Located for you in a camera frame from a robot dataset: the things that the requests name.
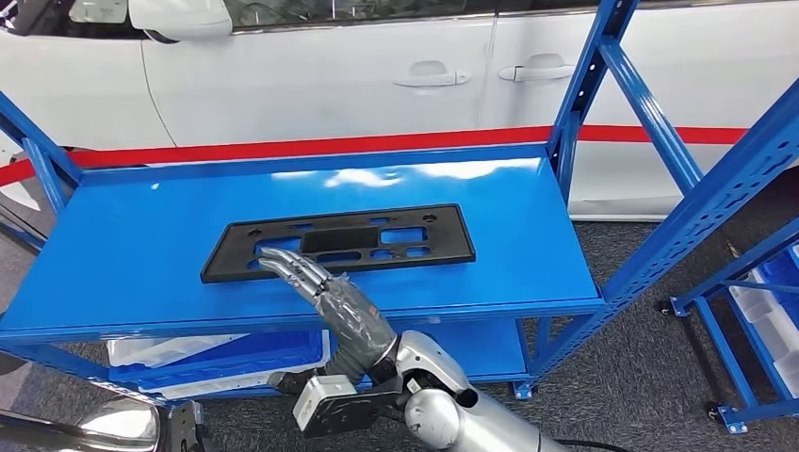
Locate white car door handle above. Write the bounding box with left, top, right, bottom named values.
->
left=393, top=60, right=472, bottom=89
left=497, top=53, right=576, bottom=84

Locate white car side mirror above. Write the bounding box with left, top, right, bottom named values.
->
left=127, top=0, right=234, bottom=43

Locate chrome stanchion post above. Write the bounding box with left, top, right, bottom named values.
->
left=0, top=395, right=162, bottom=452

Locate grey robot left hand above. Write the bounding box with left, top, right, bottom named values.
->
left=167, top=400, right=210, bottom=452

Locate white car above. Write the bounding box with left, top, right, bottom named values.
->
left=0, top=0, right=799, bottom=222

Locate blue metal shelf rack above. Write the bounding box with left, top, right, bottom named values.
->
left=0, top=0, right=799, bottom=407
left=658, top=218, right=799, bottom=436

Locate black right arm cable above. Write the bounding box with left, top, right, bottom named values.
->
left=555, top=438, right=631, bottom=452

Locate red barrier belt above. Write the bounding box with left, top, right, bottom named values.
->
left=0, top=124, right=750, bottom=188

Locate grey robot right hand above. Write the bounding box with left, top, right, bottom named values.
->
left=257, top=247, right=400, bottom=370

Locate black plastic frame part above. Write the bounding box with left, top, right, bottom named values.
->
left=199, top=203, right=477, bottom=285

